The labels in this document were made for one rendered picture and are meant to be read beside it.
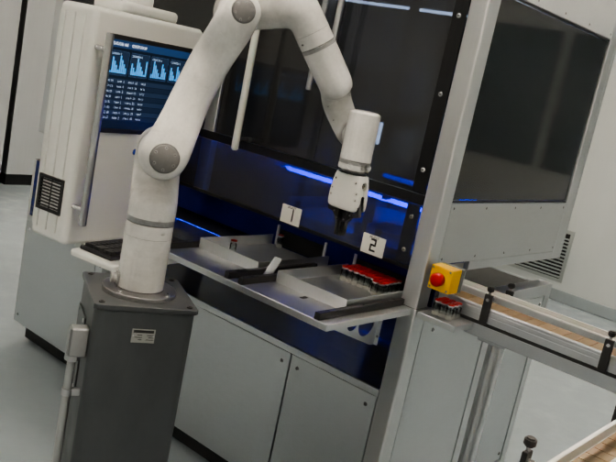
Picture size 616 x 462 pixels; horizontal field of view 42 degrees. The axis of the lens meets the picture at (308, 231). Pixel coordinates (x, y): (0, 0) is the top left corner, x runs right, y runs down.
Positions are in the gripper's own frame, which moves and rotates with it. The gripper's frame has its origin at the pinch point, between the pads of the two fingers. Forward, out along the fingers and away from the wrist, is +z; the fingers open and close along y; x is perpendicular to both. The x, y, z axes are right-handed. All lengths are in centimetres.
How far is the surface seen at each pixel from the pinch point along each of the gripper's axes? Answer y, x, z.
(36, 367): 160, -21, 110
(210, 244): 49, -2, 20
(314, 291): 5.5, -2.0, 20.1
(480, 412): -33, -43, 49
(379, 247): 4.3, -27.8, 8.3
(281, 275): 18.3, -1.9, 19.8
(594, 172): 112, -488, -3
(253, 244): 54, -27, 22
